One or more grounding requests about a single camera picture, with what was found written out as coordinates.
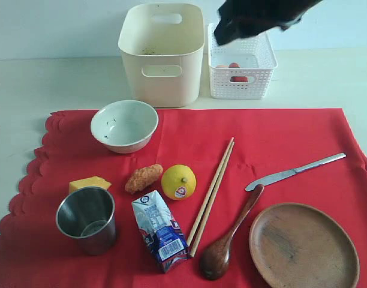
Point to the stainless steel cup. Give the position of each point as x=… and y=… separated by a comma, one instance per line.
x=87, y=215

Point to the white ceramic bowl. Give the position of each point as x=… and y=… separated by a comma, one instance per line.
x=125, y=126

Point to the cream plastic storage bin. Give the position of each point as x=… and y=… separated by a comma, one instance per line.
x=161, y=46

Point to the upper wooden chopstick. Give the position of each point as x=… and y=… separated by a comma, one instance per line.
x=208, y=194

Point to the fried chicken nugget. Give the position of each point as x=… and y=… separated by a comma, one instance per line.
x=143, y=177

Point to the yellow lemon with sticker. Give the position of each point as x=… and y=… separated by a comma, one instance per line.
x=178, y=182

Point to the blue white milk carton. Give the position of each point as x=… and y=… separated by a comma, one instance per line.
x=160, y=231

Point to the round wooden plate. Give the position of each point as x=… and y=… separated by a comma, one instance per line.
x=296, y=245

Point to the dark wooden spoon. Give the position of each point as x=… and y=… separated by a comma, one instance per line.
x=214, y=261

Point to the yellow cheese wedge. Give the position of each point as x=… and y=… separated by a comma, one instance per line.
x=94, y=181

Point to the red sausage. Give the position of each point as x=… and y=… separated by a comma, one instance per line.
x=237, y=78

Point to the stainless steel table knife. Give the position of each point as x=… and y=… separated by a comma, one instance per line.
x=279, y=176

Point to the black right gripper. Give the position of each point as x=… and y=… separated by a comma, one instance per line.
x=241, y=19

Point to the white perforated plastic basket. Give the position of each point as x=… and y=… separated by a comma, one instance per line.
x=256, y=59

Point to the red scalloped table cloth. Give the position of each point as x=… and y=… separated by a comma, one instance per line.
x=34, y=253

